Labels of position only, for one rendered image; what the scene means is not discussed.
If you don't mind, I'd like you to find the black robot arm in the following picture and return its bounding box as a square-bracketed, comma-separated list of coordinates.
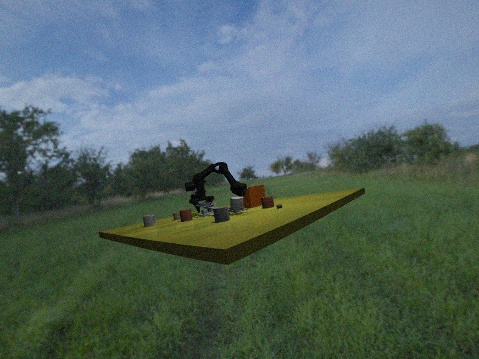
[185, 162, 247, 197]

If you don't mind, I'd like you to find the white cylinder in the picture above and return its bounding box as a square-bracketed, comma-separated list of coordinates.
[230, 197, 243, 208]

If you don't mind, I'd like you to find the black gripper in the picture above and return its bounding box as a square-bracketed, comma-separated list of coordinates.
[189, 189, 214, 213]

